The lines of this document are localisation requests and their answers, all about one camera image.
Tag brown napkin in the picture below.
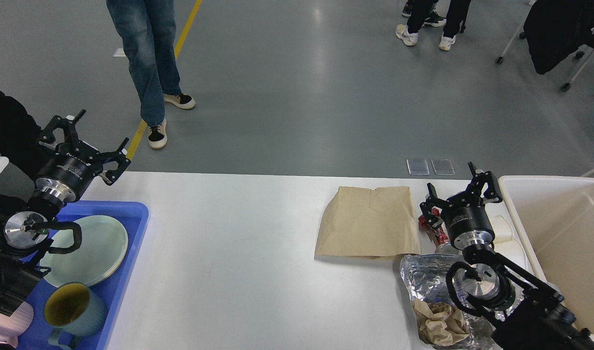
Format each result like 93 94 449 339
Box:
413 297 470 347

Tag blue plastic tray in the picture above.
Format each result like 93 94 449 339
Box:
17 201 150 350

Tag pink ribbed mug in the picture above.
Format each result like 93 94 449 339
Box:
0 302 34 349

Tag aluminium foil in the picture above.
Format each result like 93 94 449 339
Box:
400 254 501 350

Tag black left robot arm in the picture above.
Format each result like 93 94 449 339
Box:
0 109 131 316

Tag brown paper bag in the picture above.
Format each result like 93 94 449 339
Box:
315 186 421 260

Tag white plastic bin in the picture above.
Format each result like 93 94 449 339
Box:
499 175 594 341

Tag floor plate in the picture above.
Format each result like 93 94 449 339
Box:
406 158 431 176
431 158 455 176

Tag right floor plate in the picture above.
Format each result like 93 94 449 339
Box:
431 158 455 176

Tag person in black trousers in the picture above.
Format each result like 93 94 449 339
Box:
395 0 471 52

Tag green plate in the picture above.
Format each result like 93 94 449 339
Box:
40 215 128 287

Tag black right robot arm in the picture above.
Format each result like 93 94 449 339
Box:
419 162 594 350

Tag pink plate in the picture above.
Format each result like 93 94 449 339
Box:
82 244 128 286

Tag person in blue jeans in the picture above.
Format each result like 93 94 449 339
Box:
106 0 196 149

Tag left floor plate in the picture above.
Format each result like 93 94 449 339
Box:
406 158 431 176

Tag white foam container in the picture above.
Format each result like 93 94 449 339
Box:
490 215 533 273

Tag dark teal mug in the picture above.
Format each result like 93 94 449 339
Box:
42 283 108 350

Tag black tripod leg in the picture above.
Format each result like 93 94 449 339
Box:
459 0 471 34

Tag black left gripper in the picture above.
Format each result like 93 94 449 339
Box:
35 109 132 204

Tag chair with black jacket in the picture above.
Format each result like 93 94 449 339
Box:
495 0 594 93

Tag person with dark sneakers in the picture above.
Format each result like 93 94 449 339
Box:
402 0 446 27

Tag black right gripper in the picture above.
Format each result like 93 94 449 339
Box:
419 161 503 251

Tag red snack wrapper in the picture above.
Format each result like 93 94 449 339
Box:
419 215 450 247

